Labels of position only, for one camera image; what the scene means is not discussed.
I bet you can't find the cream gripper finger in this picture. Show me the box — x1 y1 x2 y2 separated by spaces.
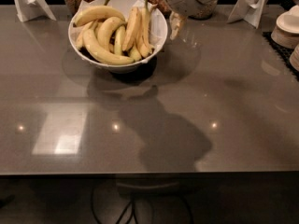
169 11 187 40

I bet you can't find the right stemmed yellow banana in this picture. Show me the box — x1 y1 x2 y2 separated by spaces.
136 0 156 58

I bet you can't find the white paper bowl liner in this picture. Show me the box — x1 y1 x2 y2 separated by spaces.
68 0 168 52

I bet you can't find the short banana at front right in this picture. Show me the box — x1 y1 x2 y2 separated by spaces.
129 45 142 62

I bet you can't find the small greenish yellow banana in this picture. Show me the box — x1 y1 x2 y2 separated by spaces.
114 25 125 55

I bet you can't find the middle curved yellow banana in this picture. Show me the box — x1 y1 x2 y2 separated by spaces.
97 17 126 50

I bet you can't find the white ceramic bowl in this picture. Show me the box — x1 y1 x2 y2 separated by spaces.
67 0 168 75

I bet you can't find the front long yellow banana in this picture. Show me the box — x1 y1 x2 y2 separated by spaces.
83 29 134 65

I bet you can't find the left small yellow banana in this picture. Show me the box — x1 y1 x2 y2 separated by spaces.
76 21 97 50

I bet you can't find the right glass grain jar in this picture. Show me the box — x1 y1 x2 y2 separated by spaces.
191 1 217 20

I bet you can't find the right white sign stand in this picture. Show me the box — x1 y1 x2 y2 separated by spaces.
227 0 268 29

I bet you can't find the white sign stand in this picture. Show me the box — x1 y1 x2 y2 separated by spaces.
14 0 56 22
227 0 268 29

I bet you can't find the stack of paper bowls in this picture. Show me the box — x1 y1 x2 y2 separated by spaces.
289 44 299 72
271 5 299 49

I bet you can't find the black rubber mat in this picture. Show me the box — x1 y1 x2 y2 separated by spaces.
263 32 299 82

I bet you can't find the left white sign stand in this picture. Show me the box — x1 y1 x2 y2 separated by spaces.
14 0 56 22

